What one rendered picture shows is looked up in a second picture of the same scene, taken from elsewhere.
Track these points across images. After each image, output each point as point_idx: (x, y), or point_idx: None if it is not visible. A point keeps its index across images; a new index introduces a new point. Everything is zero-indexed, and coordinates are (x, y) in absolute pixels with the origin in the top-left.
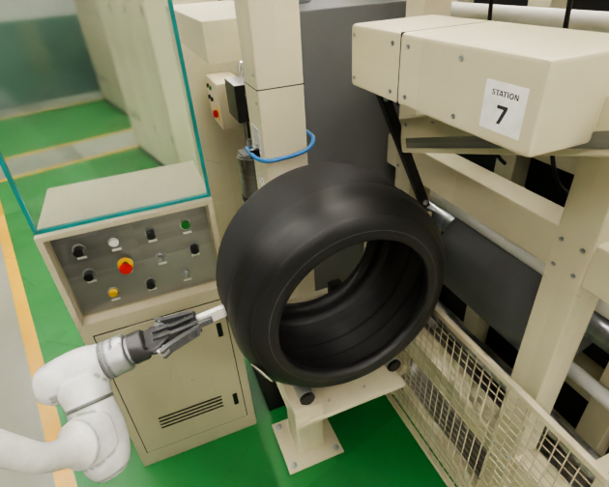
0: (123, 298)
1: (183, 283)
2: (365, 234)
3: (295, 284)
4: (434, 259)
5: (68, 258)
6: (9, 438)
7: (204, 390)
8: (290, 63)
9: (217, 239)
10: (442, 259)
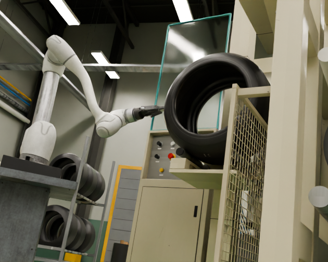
0: (164, 175)
1: None
2: (216, 59)
3: (185, 75)
4: (250, 77)
5: (154, 147)
6: (93, 92)
7: (172, 260)
8: (242, 49)
9: None
10: (255, 79)
